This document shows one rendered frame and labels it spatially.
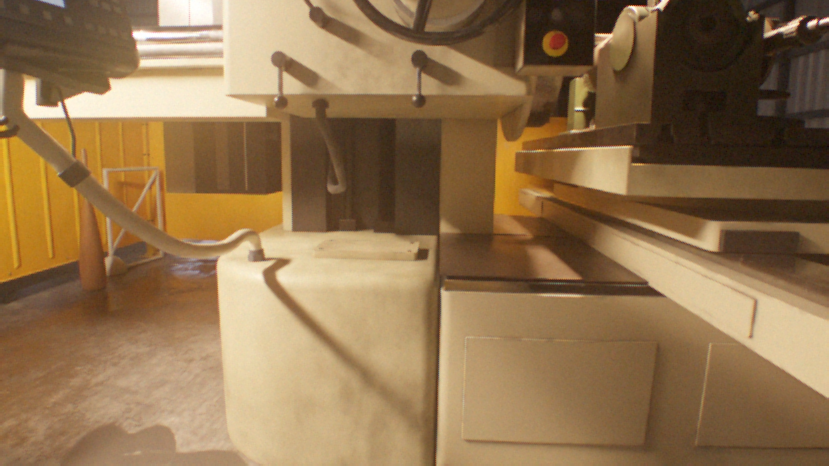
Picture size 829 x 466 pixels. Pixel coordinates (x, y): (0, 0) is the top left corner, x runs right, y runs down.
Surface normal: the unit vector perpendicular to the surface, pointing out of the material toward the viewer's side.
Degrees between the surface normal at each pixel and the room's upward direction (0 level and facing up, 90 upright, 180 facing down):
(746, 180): 90
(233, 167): 90
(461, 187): 90
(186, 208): 90
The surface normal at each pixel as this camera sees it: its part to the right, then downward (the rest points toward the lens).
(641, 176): -0.06, 0.12
